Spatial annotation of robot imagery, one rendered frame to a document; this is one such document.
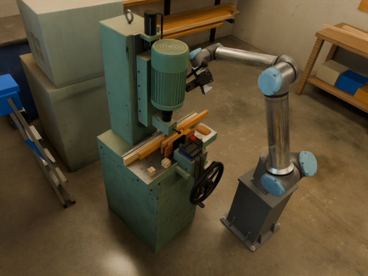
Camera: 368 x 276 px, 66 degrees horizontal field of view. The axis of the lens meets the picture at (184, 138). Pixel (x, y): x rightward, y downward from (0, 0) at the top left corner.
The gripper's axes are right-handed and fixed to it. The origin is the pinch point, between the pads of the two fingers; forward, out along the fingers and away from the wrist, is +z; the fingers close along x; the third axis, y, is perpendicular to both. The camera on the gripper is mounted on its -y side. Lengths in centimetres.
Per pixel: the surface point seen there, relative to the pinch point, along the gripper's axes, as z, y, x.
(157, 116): -6.9, -29.3, 7.2
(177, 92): 11.0, -9.7, -0.3
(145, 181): 16, -45, 33
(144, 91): 2.4, -27.0, -8.1
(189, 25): -257, -6, -67
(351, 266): -52, 38, 178
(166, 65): 19.6, -6.8, -13.1
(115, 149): -13, -65, 15
